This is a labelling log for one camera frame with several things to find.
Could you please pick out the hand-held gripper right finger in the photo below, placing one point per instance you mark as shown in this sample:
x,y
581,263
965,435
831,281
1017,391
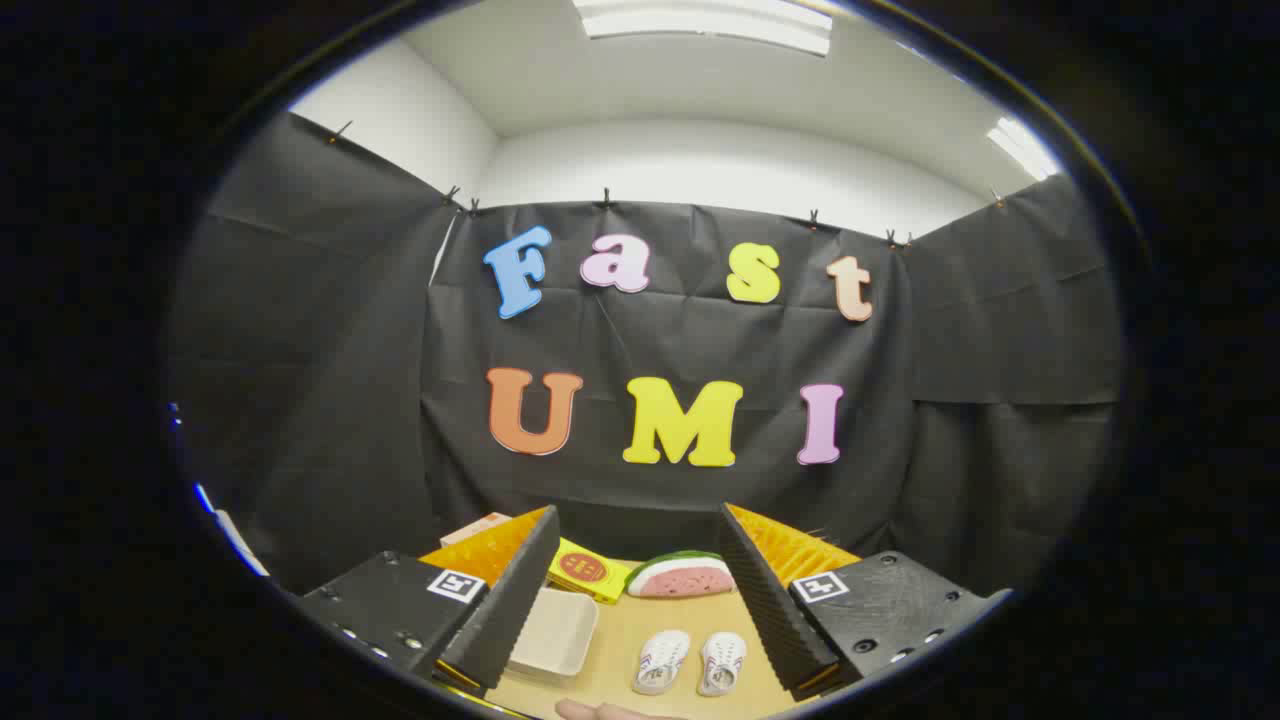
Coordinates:
x,y
770,610

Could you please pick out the long ceiling light panel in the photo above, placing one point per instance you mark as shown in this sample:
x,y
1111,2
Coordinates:
x,y
700,22

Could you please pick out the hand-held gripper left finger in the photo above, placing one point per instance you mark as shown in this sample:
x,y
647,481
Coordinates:
x,y
505,610

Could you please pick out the white canvas shoe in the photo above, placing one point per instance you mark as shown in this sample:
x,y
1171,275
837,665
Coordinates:
x,y
722,662
660,660

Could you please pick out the beige storage box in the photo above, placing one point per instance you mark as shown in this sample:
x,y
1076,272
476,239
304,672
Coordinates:
x,y
560,630

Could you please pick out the small ceiling light panel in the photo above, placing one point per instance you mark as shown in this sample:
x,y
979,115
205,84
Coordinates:
x,y
1022,148

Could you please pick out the watermelon slice plush toy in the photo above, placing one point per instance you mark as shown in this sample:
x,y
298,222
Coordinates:
x,y
685,578

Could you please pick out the yellow book with red circle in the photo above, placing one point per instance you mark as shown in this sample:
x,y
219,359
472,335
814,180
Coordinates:
x,y
590,570

